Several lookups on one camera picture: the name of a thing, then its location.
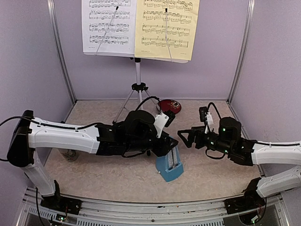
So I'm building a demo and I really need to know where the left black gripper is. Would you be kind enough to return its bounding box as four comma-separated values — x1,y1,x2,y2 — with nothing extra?
126,131,179,157

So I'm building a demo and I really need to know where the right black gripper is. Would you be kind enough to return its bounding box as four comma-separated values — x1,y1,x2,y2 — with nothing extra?
178,125,233,155

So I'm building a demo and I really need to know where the blue metronome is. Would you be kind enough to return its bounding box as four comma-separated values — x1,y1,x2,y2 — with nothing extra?
156,146,184,182

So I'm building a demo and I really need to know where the silver tripod stand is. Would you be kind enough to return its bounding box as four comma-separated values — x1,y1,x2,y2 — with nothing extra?
105,58,159,158

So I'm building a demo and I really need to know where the white perforated music stand desk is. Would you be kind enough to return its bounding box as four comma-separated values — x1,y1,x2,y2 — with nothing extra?
81,0,200,64

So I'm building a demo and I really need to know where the yellowed sheet music page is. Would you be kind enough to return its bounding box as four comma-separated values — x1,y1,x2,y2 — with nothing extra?
135,0,200,62

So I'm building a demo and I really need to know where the white sheet music page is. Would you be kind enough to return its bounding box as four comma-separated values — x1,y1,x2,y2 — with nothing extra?
81,0,137,57

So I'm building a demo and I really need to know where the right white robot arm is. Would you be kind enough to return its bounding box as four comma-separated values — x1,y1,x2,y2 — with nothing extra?
177,117,301,209

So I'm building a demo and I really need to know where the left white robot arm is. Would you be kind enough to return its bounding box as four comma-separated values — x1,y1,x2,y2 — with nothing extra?
7,110,178,210

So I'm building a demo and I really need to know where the red floral plate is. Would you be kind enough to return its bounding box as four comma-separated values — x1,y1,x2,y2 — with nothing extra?
156,99,182,114

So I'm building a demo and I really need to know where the cream dragon mug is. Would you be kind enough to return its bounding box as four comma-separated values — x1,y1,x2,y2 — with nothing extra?
61,150,78,162

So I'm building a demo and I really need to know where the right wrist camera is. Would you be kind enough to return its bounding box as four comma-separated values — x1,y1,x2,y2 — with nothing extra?
199,106,214,134

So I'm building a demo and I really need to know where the front aluminium rail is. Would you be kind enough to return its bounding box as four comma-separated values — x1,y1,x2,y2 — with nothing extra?
13,187,252,226

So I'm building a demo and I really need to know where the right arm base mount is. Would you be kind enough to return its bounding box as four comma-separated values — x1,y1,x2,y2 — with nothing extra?
224,196,266,214

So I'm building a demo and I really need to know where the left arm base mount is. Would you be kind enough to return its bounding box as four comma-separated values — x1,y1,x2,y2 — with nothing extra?
40,195,82,215

